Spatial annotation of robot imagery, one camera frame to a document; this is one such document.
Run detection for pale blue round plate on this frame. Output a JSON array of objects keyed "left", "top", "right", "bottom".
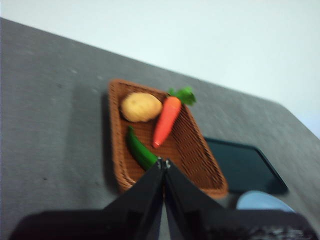
[{"left": 235, "top": 190, "right": 296, "bottom": 213}]

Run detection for yellow-brown potato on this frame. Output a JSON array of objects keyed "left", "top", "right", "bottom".
[{"left": 121, "top": 92, "right": 163, "bottom": 123}]

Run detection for orange carrot with green leaves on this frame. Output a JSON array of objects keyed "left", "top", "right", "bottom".
[{"left": 151, "top": 86, "right": 197, "bottom": 149}]

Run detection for long green pepper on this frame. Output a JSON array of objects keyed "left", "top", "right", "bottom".
[{"left": 124, "top": 125, "right": 160, "bottom": 172}]

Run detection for black rectangular tray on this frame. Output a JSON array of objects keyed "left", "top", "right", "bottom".
[{"left": 202, "top": 136, "right": 289, "bottom": 195}]

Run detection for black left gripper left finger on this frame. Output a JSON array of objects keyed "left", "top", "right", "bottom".
[{"left": 82, "top": 157, "right": 165, "bottom": 240}]

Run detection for brown woven wicker basket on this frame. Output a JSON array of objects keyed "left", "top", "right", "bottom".
[{"left": 107, "top": 78, "right": 229, "bottom": 200}]

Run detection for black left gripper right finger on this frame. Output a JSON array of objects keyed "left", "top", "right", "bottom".
[{"left": 163, "top": 159, "right": 242, "bottom": 240}]

